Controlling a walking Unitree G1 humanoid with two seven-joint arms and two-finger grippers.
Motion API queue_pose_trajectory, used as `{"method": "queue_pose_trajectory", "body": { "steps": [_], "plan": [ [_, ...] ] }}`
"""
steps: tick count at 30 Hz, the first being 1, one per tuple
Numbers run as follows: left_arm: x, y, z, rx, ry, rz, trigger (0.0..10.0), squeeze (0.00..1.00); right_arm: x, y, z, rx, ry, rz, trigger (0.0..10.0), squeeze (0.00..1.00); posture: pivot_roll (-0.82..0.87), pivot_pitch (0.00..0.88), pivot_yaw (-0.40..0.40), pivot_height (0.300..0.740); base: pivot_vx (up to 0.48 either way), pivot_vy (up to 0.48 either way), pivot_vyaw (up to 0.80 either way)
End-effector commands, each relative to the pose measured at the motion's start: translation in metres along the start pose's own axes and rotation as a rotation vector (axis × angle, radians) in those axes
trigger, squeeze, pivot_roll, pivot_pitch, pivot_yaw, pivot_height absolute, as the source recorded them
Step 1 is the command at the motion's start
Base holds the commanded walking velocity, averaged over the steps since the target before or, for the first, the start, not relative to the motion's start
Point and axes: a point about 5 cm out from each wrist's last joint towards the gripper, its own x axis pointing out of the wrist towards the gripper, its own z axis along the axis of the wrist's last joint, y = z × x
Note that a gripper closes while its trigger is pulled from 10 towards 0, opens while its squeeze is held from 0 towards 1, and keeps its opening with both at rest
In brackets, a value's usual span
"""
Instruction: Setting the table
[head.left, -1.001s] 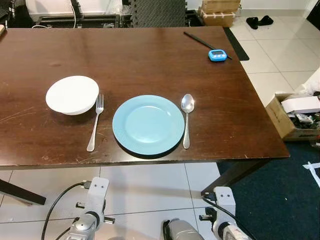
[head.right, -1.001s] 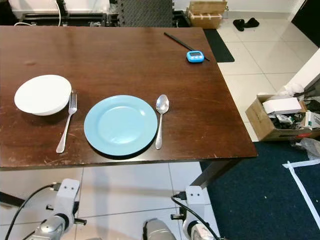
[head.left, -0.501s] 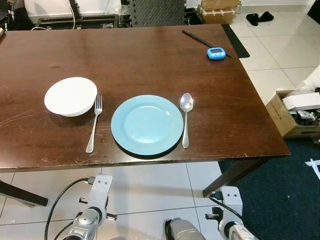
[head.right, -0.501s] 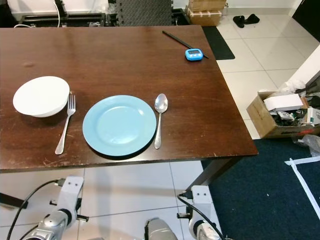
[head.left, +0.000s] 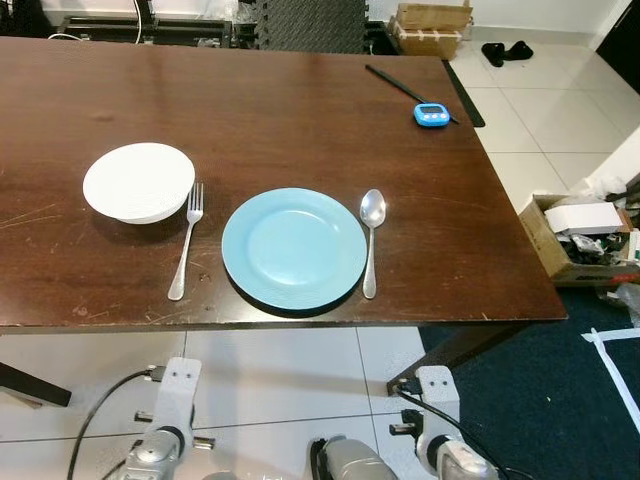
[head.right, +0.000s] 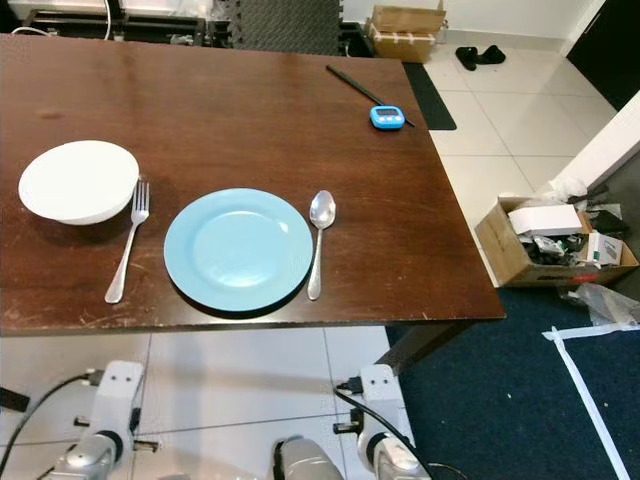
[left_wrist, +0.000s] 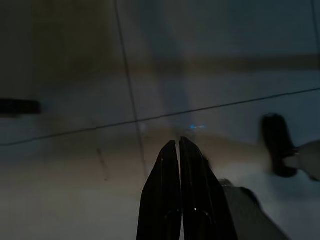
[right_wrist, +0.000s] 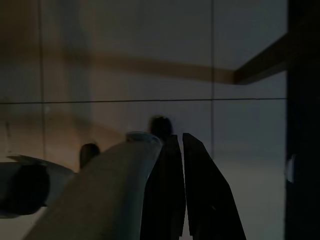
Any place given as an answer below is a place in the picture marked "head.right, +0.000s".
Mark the light blue dinner plate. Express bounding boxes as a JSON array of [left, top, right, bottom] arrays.
[[163, 187, 314, 313]]

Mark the grey right robot leg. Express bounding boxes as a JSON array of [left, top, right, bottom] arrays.
[[273, 435, 346, 480]]

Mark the dark blue rug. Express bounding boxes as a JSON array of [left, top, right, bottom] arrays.
[[385, 288, 640, 480]]

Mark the silver fork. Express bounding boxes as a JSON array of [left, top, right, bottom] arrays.
[[104, 181, 151, 304]]

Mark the open carton full of clutter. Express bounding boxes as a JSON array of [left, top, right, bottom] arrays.
[[475, 196, 640, 289]]

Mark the white floor tape line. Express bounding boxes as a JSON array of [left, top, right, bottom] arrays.
[[543, 322, 640, 480]]

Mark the white bowl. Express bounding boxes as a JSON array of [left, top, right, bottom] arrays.
[[18, 140, 140, 225]]

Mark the small white box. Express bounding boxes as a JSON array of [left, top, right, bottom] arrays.
[[508, 204, 583, 237]]

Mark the dark brown wooden table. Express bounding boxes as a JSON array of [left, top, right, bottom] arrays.
[[0, 33, 506, 411]]

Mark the small black floor mat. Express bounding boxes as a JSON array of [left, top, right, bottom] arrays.
[[403, 62, 458, 132]]

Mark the thin black stick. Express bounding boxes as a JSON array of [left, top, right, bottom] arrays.
[[325, 65, 416, 128]]

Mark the tan cardboard box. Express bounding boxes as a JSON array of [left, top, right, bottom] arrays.
[[365, 5, 448, 63]]

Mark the black foam puzzle mat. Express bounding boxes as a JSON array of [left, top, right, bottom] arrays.
[[230, 0, 343, 56]]

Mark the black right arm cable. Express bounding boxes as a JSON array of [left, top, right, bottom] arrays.
[[335, 378, 471, 480]]

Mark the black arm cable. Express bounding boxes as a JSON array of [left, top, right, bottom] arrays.
[[0, 370, 106, 480], [335, 378, 471, 480]]

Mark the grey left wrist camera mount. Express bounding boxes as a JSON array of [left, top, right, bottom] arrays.
[[93, 362, 144, 441]]

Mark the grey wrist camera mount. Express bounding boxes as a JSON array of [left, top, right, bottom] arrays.
[[358, 364, 401, 439], [93, 362, 144, 441]]

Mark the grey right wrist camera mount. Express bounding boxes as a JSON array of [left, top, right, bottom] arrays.
[[358, 364, 401, 439]]

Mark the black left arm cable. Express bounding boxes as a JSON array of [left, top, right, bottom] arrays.
[[0, 370, 106, 480]]

